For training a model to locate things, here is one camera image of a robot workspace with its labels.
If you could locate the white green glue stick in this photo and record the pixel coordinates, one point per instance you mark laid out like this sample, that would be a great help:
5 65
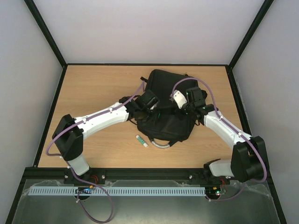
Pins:
141 140

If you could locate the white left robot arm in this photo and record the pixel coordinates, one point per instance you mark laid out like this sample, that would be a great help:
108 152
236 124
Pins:
71 132

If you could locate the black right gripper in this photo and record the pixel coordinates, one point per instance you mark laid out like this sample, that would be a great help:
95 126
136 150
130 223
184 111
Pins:
184 109

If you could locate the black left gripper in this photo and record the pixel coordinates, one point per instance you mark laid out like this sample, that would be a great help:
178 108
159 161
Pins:
154 118

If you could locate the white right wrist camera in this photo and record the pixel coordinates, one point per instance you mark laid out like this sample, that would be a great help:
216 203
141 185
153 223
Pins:
179 99

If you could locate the black student bag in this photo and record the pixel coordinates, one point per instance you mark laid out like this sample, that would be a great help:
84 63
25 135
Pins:
172 125

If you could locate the light blue cable duct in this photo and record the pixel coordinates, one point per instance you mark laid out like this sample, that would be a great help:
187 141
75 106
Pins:
117 191

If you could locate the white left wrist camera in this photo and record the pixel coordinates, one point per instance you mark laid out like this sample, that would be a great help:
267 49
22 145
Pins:
154 106

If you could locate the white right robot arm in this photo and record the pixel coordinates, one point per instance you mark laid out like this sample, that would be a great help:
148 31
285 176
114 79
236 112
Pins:
248 160

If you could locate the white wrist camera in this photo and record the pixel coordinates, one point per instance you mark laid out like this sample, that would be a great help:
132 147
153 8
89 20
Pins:
154 106
179 99

